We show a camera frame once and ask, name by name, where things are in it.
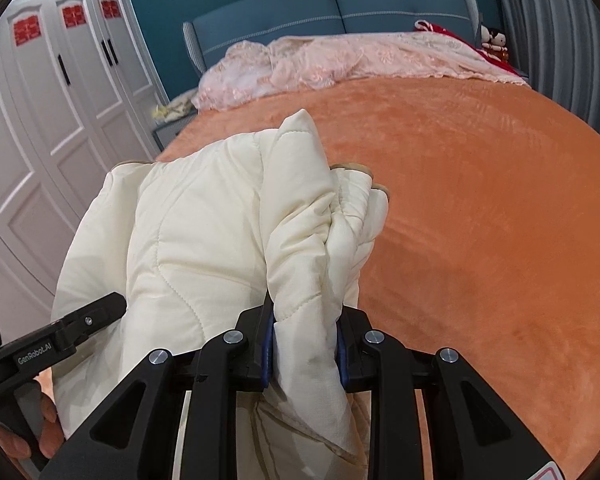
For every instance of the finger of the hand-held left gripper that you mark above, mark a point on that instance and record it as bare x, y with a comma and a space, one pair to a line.
92, 317

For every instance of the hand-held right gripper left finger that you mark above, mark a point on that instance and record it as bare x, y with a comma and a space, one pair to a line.
266, 355

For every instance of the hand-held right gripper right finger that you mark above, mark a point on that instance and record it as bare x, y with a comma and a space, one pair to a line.
341, 360

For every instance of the cream quilted jacket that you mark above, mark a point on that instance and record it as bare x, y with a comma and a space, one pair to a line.
205, 240

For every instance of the white wardrobe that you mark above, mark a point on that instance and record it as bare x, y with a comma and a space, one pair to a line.
35, 135

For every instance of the grey nightstand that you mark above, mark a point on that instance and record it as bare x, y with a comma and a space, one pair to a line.
172, 132

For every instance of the orange plush blanket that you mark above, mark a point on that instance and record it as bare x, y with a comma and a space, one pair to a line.
480, 210

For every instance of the pale yellow cloth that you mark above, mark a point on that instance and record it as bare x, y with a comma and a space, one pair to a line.
177, 105

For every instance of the red paper decoration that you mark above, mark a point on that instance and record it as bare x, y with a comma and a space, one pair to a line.
27, 30
74, 15
110, 9

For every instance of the pink lace bedspread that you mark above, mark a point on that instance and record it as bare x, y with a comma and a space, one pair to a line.
360, 57

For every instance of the red cloth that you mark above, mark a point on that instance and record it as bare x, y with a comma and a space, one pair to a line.
505, 66

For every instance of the blue upholstered headboard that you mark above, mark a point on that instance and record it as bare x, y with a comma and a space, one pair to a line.
300, 15

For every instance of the small doll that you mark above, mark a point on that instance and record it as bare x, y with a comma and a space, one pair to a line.
495, 42

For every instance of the grey curtain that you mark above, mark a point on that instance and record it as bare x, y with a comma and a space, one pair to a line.
555, 45

